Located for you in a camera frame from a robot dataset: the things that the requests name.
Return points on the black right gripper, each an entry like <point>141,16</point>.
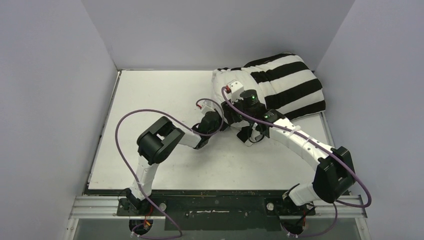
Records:
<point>230,106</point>

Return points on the black metal base rail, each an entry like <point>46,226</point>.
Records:
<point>214,214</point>

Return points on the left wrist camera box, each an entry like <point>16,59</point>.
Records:
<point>205,105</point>

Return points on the black white striped pillowcase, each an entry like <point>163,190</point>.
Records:
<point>285,83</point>

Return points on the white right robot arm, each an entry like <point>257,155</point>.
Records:
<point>333,167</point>

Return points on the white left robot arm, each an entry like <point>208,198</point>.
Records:
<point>157,142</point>

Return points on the white pillow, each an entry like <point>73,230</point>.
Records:
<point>221,78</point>

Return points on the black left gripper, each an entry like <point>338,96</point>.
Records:
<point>224,126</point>

